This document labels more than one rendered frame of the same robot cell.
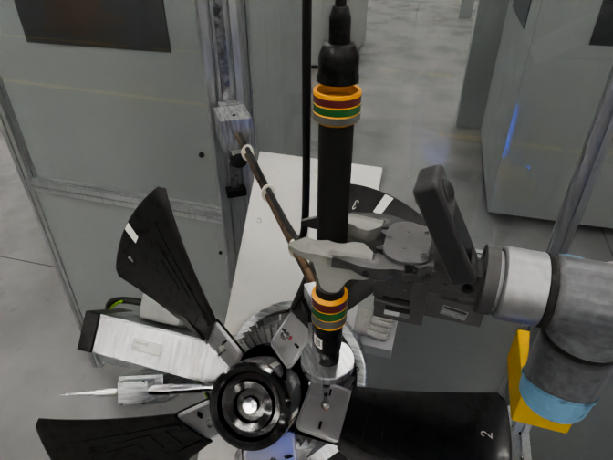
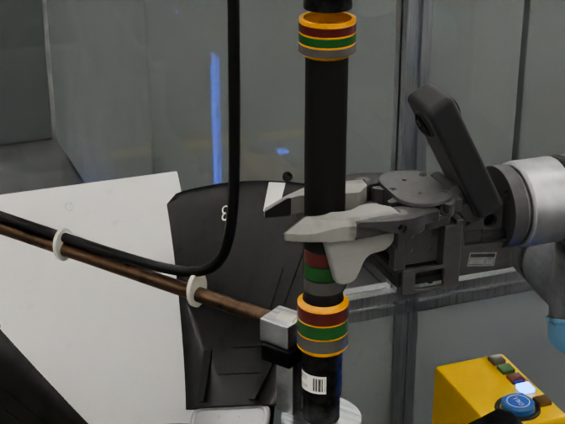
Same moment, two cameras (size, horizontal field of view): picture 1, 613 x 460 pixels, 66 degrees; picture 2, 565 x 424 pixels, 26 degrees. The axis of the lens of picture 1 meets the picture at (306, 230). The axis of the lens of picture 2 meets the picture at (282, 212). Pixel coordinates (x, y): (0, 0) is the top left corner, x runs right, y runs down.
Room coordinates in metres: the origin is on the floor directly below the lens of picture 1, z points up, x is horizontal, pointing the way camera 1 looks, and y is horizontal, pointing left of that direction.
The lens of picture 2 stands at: (-0.28, 0.54, 1.89)
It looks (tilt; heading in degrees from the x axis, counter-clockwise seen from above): 24 degrees down; 323
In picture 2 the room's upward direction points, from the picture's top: straight up
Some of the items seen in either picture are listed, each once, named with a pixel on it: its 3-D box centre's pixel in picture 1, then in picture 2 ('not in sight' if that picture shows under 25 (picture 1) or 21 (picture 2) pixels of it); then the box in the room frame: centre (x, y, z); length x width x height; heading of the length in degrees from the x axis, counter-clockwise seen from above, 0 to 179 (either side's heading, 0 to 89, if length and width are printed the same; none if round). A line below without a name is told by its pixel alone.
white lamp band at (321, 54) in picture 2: (337, 114); (327, 46); (0.41, -0.03, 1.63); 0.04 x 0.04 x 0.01
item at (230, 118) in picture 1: (233, 126); not in sight; (1.01, 0.17, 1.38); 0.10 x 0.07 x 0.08; 18
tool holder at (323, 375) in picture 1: (325, 332); (312, 376); (0.42, -0.02, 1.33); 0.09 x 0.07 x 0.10; 18
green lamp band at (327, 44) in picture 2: (337, 105); (327, 36); (0.41, -0.03, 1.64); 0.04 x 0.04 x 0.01
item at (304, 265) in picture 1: (267, 193); (59, 246); (0.70, 0.07, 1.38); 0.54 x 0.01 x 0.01; 18
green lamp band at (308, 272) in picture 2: not in sight; (324, 267); (0.41, -0.03, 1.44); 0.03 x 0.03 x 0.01
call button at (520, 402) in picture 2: not in sight; (517, 405); (0.55, -0.44, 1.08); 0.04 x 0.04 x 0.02
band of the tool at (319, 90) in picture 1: (337, 105); (327, 36); (0.41, -0.03, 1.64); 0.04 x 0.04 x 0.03
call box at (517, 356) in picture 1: (540, 381); (496, 424); (0.59, -0.46, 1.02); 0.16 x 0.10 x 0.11; 163
